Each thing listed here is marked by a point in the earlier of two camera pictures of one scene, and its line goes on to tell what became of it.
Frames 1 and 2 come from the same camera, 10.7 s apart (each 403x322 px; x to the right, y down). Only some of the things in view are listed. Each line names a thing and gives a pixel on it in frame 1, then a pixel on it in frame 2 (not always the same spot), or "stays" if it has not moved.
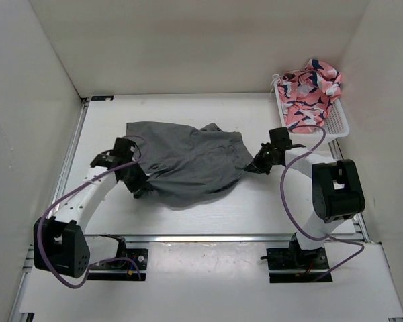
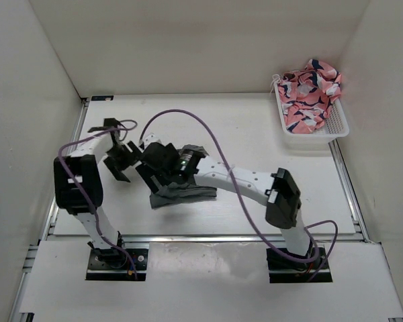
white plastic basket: [335, 127] stays
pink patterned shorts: [306, 96] stays
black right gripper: [257, 162] → [148, 171]
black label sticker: [107, 98] stays
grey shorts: [176, 159] → [176, 192]
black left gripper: [136, 187] → [132, 157]
